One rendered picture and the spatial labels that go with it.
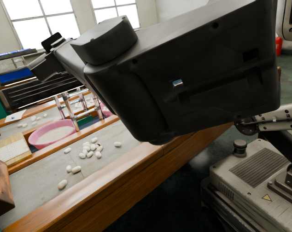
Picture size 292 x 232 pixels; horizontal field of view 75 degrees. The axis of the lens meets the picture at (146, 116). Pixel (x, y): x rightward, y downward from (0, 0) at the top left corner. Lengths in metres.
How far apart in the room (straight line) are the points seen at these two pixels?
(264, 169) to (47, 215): 0.98
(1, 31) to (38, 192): 5.23
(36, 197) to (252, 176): 0.96
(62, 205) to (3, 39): 5.35
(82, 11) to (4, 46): 2.18
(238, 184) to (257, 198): 0.10
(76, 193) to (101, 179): 0.09
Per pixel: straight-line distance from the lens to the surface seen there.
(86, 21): 6.33
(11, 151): 1.17
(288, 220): 1.00
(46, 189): 0.87
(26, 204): 0.86
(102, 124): 1.10
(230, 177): 1.09
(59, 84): 0.85
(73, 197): 0.73
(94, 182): 0.74
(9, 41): 5.87
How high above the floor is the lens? 1.25
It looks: 27 degrees down
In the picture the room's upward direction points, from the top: 11 degrees counter-clockwise
